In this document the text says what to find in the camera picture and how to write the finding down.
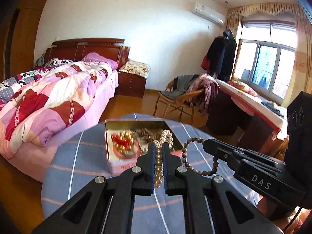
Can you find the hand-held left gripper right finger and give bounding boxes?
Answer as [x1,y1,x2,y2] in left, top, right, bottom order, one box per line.
[162,141,284,234]

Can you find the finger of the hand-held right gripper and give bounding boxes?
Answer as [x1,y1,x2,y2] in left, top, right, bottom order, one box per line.
[203,138,285,170]
[207,148,245,174]

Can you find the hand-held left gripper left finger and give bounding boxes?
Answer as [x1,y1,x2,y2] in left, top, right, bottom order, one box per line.
[32,141,156,234]

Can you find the pearl necklace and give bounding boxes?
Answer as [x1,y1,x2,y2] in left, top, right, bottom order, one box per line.
[152,129,174,189]

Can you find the grey brown bead bracelet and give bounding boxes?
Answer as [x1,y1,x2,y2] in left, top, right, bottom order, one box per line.
[182,136,220,176]

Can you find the red tassel coin pendant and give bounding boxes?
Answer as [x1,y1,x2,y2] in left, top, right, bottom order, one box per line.
[111,134,132,150]

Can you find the pink tin box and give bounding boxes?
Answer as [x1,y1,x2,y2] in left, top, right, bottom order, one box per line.
[104,118,186,176]

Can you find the large gold bead necklace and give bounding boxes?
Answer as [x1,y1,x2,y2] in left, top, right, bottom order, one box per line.
[114,130,135,152]

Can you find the person's right hand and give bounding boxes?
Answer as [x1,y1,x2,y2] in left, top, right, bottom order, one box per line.
[257,196,312,234]

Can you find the pink bangle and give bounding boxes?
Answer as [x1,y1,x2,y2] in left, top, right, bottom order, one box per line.
[110,136,142,158]

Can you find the dark desk with red cloth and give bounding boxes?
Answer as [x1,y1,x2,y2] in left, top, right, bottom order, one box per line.
[206,79,289,152]

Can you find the pile of folded clothes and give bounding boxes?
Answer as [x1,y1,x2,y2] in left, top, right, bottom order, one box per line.
[261,100,288,117]

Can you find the wicker chair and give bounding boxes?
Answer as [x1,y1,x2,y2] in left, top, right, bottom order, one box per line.
[153,78,207,125]

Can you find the floral cushion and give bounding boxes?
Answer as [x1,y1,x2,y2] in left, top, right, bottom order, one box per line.
[227,80,260,97]

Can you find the pink purple garment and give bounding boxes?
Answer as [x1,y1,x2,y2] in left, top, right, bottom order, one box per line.
[186,73,220,116]

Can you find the wooden nightstand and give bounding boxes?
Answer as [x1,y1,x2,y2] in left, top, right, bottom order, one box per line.
[115,71,147,98]

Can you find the grey clothes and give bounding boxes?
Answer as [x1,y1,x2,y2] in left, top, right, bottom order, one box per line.
[160,74,200,100]

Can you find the bed with pink sheet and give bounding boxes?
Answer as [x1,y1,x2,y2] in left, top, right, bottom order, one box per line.
[0,68,120,182]

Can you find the window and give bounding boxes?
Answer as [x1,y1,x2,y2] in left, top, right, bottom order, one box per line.
[233,22,298,100]

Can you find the floral cloth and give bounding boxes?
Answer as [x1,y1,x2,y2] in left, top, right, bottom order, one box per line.
[119,58,151,79]

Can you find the yellow curtain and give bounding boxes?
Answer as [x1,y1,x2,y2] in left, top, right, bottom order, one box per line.
[227,2,312,105]

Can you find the hanging dark coats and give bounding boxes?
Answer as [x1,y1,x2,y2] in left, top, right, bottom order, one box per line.
[200,29,237,82]

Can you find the purple pillow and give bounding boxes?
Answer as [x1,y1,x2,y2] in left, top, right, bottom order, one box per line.
[82,52,119,70]

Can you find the pink patchwork quilt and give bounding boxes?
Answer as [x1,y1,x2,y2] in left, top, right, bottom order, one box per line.
[0,58,114,149]

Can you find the wooden headboard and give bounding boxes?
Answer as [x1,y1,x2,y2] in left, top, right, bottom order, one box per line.
[44,38,131,70]

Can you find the white air conditioner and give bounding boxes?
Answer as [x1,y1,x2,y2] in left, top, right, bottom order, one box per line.
[191,2,226,25]

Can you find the black white patterned blanket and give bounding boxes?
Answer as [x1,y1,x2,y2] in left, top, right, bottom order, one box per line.
[0,58,74,90]

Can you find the wooden wardrobe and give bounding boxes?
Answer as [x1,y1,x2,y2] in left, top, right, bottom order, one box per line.
[0,0,50,81]

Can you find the dark brown bead bracelet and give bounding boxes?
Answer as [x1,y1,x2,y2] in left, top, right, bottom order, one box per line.
[135,127,162,143]

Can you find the black cable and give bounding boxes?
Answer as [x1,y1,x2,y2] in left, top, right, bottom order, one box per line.
[286,207,301,234]

